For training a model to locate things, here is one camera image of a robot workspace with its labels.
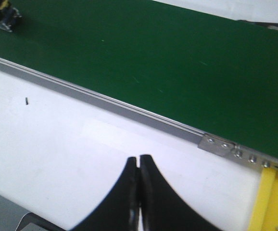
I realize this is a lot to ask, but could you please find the aluminium conveyor side rail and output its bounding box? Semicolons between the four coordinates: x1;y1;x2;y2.
0;58;205;145

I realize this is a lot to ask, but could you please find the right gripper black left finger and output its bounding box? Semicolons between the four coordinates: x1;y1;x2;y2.
72;157;139;231

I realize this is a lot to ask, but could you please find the metal conveyor support bracket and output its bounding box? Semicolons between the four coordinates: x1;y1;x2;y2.
198;133;236;157

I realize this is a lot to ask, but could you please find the green conveyor belt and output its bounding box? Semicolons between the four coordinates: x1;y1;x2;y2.
0;0;278;158

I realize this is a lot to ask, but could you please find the metal conveyor end plate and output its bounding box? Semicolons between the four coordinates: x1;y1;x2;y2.
231;144;278;171

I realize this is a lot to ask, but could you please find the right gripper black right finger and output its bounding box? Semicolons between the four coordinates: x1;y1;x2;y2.
140;154;219;231

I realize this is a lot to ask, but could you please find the grey device corner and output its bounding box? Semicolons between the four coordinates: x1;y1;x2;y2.
16;212;63;231

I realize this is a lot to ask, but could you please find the yellow plastic tray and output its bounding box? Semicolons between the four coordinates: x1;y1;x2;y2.
247;168;278;231

